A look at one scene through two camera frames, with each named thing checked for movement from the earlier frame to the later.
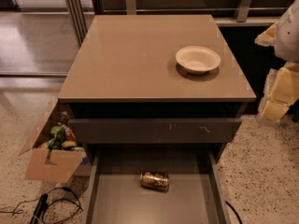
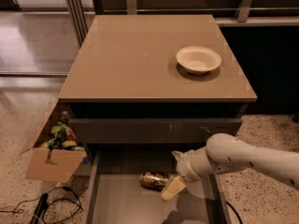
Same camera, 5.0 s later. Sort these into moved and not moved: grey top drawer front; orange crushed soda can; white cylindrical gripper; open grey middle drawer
Moved: white cylindrical gripper
Not moved: open grey middle drawer; orange crushed soda can; grey top drawer front
